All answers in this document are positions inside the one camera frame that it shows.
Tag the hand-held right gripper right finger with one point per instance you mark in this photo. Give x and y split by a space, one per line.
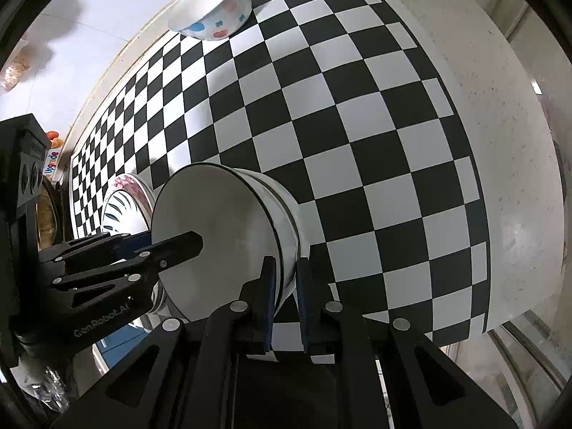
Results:
306 308

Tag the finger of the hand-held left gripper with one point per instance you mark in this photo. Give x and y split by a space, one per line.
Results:
132 245
178 248

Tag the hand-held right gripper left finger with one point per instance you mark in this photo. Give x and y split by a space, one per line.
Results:
268 304

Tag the black striped white plate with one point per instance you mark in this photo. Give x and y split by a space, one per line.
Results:
125 210

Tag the white bowl with dark rim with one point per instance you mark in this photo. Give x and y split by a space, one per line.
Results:
214 205

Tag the pink floral plate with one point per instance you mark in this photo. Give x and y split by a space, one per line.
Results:
129 182

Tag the polka dot bowl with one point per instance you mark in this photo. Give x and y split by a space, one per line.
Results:
210 4

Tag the black frying pan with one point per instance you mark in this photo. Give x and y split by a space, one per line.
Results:
47 214

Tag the blue cabinet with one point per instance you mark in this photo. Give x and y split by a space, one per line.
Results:
120 344

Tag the clear plastic bag with fruit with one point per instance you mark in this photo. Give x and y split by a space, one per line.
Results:
13 71

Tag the black white checkered tablecloth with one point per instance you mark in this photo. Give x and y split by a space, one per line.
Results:
357 143

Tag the colourful lettering wall sticker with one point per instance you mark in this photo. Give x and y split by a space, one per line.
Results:
52 164

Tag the persimmon wall sticker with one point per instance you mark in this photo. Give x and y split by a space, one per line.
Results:
53 137

